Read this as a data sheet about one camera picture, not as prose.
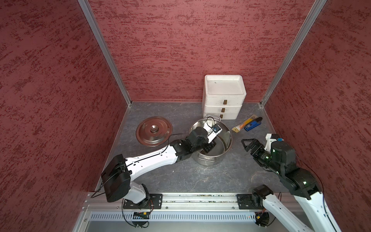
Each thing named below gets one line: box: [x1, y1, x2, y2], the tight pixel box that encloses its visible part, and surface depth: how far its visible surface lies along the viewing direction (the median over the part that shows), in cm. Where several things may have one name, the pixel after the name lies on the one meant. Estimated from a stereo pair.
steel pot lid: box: [135, 116, 173, 147], surface depth 103 cm
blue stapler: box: [243, 116, 263, 132], surface depth 106 cm
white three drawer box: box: [202, 74, 247, 120], surface depth 100 cm
